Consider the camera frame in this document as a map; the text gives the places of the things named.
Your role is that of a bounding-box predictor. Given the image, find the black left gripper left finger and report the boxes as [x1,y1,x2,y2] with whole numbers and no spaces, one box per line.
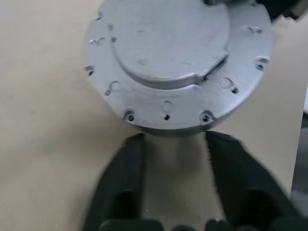
[83,133,147,231]

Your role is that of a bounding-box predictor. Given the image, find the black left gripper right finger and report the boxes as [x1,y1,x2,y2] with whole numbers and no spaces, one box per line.
[204,131,308,231]

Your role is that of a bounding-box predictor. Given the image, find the round silver motor lid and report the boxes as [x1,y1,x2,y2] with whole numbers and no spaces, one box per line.
[83,0,274,138]

